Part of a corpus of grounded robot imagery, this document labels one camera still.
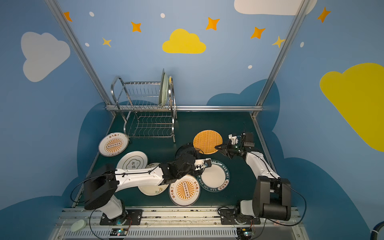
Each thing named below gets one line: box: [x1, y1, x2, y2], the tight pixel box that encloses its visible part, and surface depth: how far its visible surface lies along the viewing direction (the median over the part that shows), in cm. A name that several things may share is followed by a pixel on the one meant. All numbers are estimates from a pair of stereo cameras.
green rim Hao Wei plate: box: [197, 159, 230, 193], surface depth 88 cm
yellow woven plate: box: [193, 129, 223, 155], surface depth 92 cm
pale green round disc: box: [70, 219, 87, 232], surface depth 72 cm
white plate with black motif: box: [116, 151, 149, 170], surface depth 96 cm
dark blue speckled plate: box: [175, 144, 196, 165], surface depth 100 cm
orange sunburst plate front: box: [168, 174, 201, 207], surface depth 84 cm
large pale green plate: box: [158, 68, 169, 107], surface depth 80 cm
